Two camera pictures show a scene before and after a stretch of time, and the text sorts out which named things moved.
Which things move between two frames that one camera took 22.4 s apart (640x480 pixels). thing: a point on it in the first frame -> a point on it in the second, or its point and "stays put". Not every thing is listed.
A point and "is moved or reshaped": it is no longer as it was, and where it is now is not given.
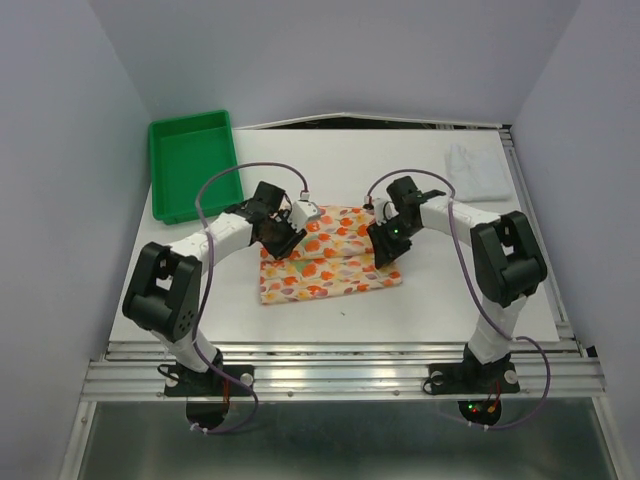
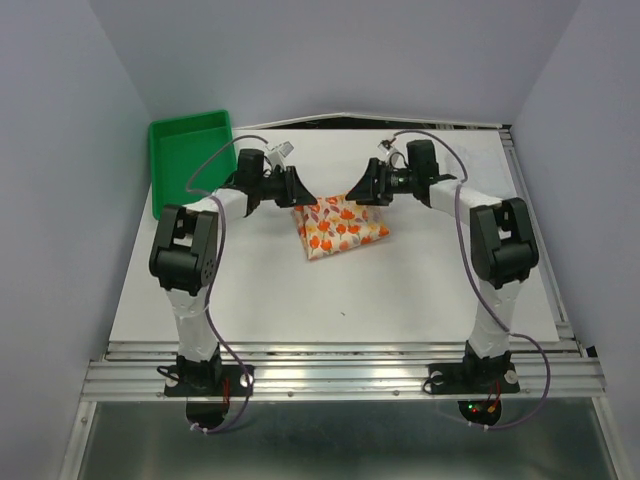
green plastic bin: x=186 y=152 stays put
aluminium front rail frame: x=551 y=371 stays put
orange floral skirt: x=335 y=258 is moved or reshaped
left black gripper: x=282 y=250 -> x=295 y=191
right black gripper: x=385 y=249 -> x=371 y=189
